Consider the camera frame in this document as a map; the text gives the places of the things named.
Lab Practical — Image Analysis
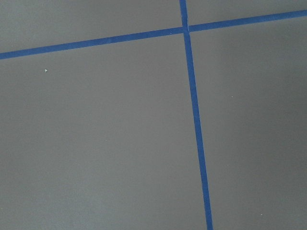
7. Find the long blue tape strip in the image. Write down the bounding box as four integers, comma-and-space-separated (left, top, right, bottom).
179, 0, 213, 230

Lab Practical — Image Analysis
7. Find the crossing blue tape strip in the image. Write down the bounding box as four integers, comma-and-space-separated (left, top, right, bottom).
0, 10, 307, 60

